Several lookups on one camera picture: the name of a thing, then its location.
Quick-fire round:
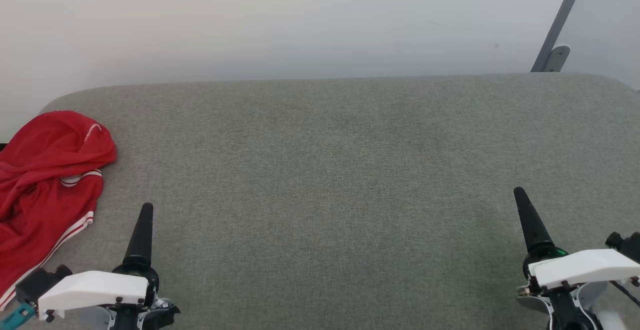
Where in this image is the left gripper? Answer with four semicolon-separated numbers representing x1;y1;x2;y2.
107;203;181;330

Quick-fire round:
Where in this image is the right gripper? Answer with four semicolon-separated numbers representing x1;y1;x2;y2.
513;187;608;330

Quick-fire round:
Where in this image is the red shirt with white stripes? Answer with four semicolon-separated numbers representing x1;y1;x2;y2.
0;111;118;312

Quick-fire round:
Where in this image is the teal connector piece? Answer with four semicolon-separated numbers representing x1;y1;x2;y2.
0;303;37;330

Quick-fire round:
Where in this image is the grey fabric sofa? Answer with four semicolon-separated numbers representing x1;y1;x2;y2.
0;73;640;330

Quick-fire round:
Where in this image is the grey metal bar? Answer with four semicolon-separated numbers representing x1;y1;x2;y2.
531;0;591;72

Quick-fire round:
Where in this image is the grey metal bracket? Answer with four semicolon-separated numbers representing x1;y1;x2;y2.
542;44;571;72

